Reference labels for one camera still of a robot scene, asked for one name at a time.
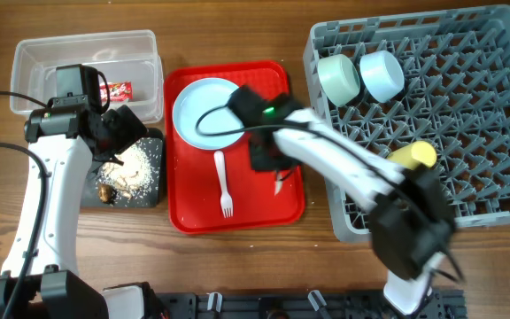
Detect white plastic spoon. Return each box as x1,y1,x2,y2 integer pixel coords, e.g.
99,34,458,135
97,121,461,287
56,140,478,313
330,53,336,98
274,171,282,195

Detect red snack wrapper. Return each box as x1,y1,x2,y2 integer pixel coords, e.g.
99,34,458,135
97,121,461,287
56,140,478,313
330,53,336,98
100,82,134,103

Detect rice and food scraps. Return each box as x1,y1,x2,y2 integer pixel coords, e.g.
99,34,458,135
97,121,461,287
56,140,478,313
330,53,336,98
97,145,158,207

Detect white plastic fork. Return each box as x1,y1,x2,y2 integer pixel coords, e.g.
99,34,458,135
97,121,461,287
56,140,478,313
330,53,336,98
213,151,233,218

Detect light blue plate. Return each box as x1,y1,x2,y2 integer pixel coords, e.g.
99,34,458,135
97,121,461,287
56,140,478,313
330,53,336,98
173,78,243,151

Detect mint green bowl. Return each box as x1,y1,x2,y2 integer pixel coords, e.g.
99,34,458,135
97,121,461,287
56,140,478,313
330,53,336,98
317,54,360,106

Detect light blue bowl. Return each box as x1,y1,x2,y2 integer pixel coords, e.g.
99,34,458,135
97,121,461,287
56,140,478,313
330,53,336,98
359,51,405,103

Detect yellow plastic cup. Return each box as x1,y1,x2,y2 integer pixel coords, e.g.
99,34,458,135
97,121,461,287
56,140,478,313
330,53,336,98
387,141,437,170

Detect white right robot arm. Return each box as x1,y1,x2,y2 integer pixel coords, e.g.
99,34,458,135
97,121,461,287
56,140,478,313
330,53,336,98
226,85,457,315

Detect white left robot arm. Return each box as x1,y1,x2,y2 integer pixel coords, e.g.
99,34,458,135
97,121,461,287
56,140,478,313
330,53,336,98
0,65,156,318

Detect black waste tray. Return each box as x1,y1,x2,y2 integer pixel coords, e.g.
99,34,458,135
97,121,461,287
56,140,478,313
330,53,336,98
81,128,165,208

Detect clear plastic waste bin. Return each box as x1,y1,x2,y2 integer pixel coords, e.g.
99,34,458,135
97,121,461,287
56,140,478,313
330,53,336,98
11,30,164,124

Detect grey dishwasher rack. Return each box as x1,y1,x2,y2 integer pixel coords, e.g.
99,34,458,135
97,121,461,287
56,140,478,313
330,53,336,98
303,4,510,227

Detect red plastic tray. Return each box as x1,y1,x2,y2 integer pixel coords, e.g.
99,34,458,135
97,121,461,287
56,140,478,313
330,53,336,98
164,60,305,234

